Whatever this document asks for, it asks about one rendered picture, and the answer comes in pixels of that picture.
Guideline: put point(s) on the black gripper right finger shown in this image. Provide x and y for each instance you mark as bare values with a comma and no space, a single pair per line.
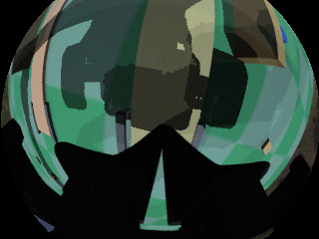
190,177

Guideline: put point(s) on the tan flat strip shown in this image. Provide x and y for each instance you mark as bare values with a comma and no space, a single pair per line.
38,83

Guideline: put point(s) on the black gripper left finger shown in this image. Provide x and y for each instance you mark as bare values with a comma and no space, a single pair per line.
131,173

